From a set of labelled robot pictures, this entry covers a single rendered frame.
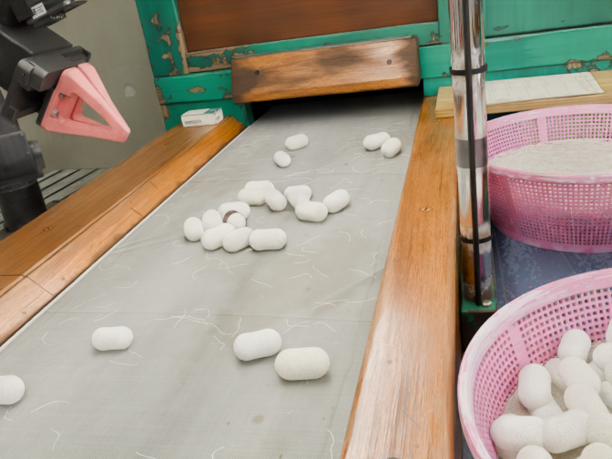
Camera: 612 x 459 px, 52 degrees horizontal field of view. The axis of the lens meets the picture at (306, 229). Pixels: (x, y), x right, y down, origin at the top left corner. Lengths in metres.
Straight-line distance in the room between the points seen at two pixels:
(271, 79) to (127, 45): 1.34
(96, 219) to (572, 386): 0.51
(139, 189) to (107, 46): 1.60
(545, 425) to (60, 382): 0.32
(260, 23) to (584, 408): 0.84
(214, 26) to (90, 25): 1.31
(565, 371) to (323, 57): 0.70
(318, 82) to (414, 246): 0.53
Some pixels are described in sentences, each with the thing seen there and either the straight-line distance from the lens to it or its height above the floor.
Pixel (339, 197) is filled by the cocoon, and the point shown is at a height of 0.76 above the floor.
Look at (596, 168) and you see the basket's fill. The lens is 0.75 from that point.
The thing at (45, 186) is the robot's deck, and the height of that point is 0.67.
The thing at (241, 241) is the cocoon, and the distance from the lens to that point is 0.60.
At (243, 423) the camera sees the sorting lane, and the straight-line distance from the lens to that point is 0.39.
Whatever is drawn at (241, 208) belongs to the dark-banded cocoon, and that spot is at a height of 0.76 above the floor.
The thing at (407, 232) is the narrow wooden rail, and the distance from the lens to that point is 0.54.
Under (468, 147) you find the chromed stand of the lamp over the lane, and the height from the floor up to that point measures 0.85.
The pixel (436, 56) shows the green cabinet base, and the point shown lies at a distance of 1.03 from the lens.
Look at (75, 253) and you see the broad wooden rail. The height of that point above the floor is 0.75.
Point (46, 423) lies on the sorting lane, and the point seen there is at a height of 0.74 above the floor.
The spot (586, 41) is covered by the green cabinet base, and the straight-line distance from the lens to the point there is 1.04.
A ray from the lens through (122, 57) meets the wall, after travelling 2.34.
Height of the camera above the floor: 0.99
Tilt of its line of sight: 23 degrees down
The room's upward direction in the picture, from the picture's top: 9 degrees counter-clockwise
